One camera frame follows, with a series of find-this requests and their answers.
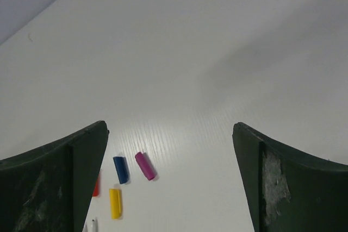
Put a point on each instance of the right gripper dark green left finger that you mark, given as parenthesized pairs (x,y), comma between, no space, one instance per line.
(50,188)

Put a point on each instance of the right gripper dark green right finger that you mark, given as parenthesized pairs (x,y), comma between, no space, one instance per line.
(288,189)

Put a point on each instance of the red pen cap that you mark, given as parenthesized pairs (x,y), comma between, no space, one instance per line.
(96,191)

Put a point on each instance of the yellow pen cap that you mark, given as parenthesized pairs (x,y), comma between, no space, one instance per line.
(115,198)

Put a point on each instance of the blue pen cap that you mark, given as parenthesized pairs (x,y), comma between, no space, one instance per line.
(121,169)

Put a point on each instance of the white pen, green end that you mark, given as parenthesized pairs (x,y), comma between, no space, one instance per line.
(94,227)

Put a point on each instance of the magenta pen cap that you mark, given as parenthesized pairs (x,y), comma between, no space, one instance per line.
(145,165)

